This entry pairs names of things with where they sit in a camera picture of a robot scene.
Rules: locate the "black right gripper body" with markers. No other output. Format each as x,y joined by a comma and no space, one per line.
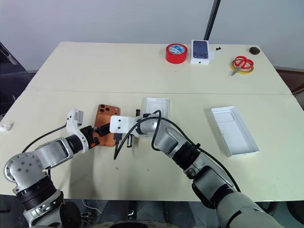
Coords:
129,142

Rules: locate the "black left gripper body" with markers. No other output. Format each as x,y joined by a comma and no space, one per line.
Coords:
86,135

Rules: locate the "orange smartphone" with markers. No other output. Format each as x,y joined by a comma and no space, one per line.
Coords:
107,117

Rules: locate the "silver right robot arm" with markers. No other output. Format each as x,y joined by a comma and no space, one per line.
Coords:
171,140

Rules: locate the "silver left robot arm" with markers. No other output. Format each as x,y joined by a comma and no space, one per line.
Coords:
54,149

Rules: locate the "white phone box base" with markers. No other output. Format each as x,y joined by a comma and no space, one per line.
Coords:
154,105

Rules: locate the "white phone box lid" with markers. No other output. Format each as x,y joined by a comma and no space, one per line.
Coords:
234,133

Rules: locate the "white box with phone picture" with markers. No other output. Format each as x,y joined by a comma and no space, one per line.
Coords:
200,51

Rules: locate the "black round disc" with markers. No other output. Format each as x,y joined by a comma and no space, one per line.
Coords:
70,213

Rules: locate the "crumpled white paper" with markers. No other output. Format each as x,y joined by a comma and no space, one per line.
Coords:
6,126

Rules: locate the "dark grey furniture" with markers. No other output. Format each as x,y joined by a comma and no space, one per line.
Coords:
12,78

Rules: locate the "red tape roll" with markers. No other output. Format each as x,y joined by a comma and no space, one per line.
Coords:
176,54

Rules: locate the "yellow tape roll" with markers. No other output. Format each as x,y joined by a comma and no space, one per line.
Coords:
249,69

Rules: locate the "black slanted pole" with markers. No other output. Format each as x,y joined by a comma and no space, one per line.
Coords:
211,20

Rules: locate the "black round knob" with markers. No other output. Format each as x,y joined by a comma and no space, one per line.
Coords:
254,50

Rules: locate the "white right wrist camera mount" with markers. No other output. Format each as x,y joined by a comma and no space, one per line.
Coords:
118,124

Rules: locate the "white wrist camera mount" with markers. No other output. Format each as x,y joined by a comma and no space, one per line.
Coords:
118,124
72,123

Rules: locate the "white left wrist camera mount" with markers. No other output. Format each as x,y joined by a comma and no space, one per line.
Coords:
72,123

